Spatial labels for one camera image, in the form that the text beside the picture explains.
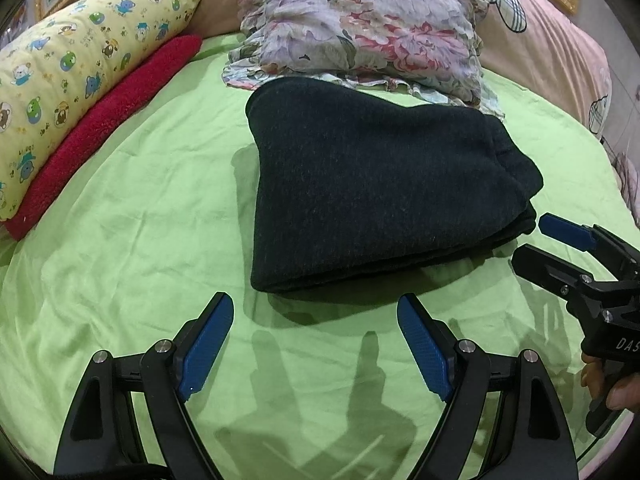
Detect green bed sheet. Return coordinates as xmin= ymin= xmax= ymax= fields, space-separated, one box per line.
xmin=0 ymin=32 xmax=636 ymax=480

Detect floral ruffled pillow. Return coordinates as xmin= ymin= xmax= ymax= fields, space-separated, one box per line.
xmin=221 ymin=0 xmax=506 ymax=121

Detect pink printed blanket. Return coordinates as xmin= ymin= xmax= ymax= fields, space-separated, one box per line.
xmin=114 ymin=0 xmax=640 ymax=211

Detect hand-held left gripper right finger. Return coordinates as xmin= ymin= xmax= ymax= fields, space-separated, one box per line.
xmin=396 ymin=293 xmax=581 ymax=480

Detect person's right hand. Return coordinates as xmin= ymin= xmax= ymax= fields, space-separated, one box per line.
xmin=580 ymin=352 xmax=640 ymax=411

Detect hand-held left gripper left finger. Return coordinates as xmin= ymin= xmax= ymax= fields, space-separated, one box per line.
xmin=52 ymin=291 xmax=236 ymax=480

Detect red towel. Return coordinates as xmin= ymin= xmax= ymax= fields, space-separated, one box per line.
xmin=5 ymin=34 xmax=203 ymax=241

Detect dark pants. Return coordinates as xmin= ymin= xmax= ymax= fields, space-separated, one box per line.
xmin=245 ymin=76 xmax=545 ymax=293

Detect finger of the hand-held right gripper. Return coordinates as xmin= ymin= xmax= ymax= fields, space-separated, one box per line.
xmin=539 ymin=212 xmax=640 ymax=281
xmin=511 ymin=243 xmax=640 ymax=321

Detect yellow animal print pillow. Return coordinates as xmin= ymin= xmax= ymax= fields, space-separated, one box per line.
xmin=0 ymin=0 xmax=203 ymax=222

